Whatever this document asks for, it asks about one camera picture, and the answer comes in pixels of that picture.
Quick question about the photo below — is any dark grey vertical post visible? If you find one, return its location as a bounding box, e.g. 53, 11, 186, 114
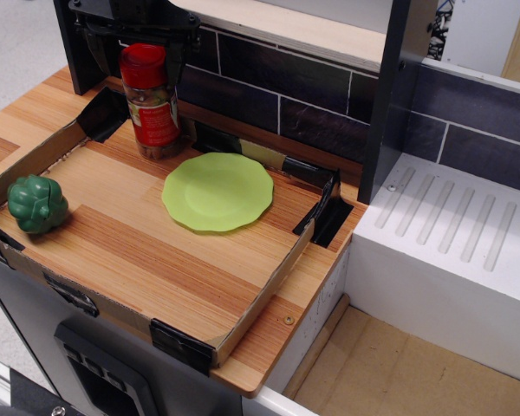
358, 0, 437, 205

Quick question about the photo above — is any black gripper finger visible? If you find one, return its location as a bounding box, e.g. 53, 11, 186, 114
165, 42, 185, 87
84, 30, 121, 78

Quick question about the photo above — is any white drainboard sink unit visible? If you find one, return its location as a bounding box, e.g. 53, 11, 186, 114
345, 154, 520, 380

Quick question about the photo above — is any light green plastic plate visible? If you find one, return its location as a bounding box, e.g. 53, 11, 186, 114
161, 153, 274, 232

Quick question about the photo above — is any dark grey left post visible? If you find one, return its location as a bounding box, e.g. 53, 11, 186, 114
53, 0, 107, 95

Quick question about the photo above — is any light wooden shelf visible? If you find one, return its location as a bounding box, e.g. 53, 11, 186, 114
174, 0, 386, 73

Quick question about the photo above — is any red-capped basil spice bottle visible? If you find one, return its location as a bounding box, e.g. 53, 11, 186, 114
119, 43, 182, 160

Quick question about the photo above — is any green toy bell pepper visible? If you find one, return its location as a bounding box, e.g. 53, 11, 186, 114
7, 175, 68, 234

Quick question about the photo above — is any brass screw in counter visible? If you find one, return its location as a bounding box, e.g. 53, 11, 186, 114
284, 315, 295, 325

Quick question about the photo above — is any cardboard fence with black tape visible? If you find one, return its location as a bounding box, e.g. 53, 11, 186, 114
0, 85, 359, 390

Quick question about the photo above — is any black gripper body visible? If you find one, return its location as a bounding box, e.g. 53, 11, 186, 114
68, 0, 200, 48

